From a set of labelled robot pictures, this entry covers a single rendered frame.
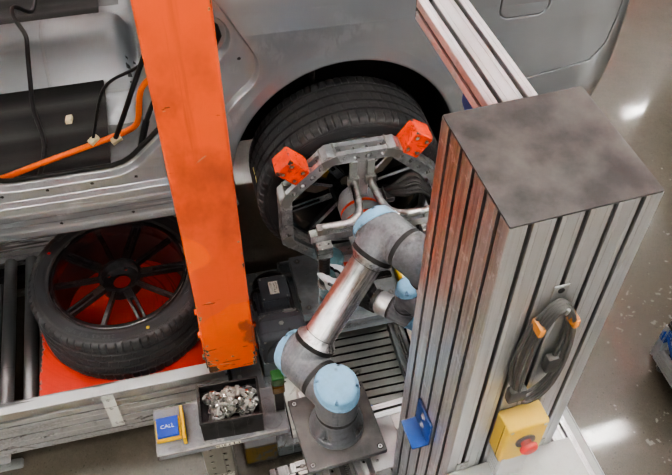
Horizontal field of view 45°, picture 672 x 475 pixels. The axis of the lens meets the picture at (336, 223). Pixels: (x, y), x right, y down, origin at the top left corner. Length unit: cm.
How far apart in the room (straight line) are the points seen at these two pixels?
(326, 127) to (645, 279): 186
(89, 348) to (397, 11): 153
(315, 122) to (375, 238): 65
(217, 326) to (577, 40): 150
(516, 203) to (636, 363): 246
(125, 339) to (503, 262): 191
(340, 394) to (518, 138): 103
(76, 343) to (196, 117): 127
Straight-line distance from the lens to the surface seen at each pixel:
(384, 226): 204
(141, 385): 293
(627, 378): 354
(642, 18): 542
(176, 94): 186
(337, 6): 244
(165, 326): 291
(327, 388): 210
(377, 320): 333
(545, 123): 131
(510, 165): 123
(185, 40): 177
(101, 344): 292
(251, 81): 255
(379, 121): 259
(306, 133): 257
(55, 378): 318
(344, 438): 224
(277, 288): 305
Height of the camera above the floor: 287
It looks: 49 degrees down
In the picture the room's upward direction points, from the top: 1 degrees clockwise
